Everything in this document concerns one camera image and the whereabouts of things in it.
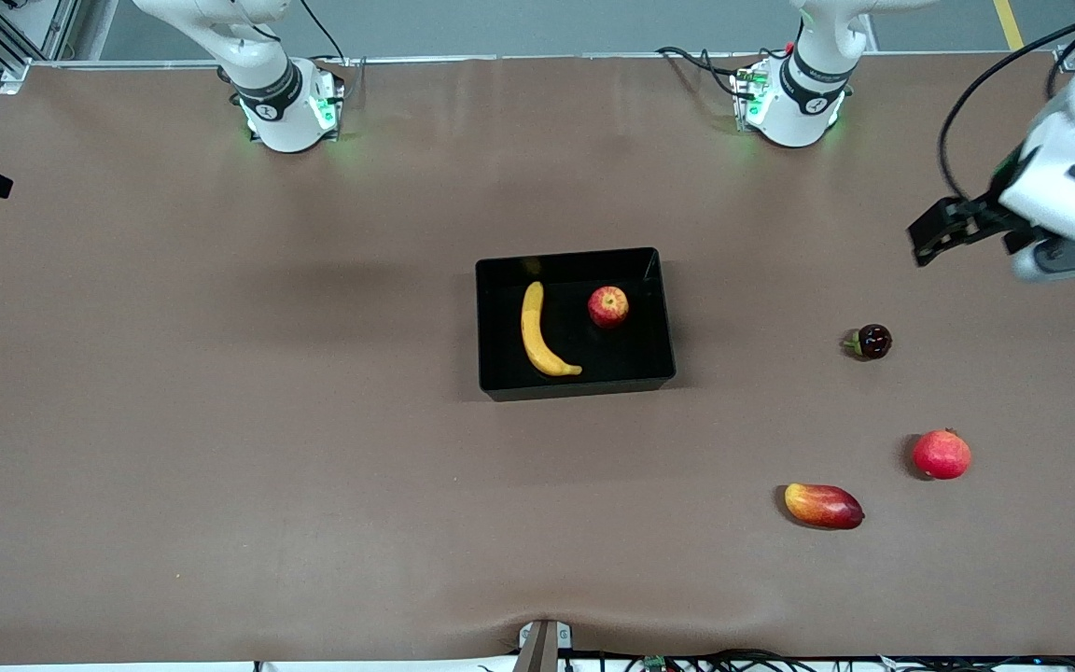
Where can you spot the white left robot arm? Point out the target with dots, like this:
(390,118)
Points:
(803,93)

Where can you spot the dark purple mangosteen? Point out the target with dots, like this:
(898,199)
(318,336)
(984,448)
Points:
(873,342)

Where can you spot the black rectangular plastic box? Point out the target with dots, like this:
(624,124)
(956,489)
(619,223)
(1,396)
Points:
(626,364)

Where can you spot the yellow banana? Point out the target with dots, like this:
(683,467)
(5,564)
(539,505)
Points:
(533,331)

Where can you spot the red pomegranate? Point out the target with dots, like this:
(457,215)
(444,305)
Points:
(942,454)

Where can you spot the grey metal table bracket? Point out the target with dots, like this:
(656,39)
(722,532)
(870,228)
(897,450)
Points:
(540,649)

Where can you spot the red yellow apple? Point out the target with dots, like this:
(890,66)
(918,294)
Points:
(608,307)

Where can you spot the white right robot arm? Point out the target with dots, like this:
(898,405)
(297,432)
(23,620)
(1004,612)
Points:
(286,112)

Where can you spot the red yellow mango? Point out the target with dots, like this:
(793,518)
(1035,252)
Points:
(824,506)

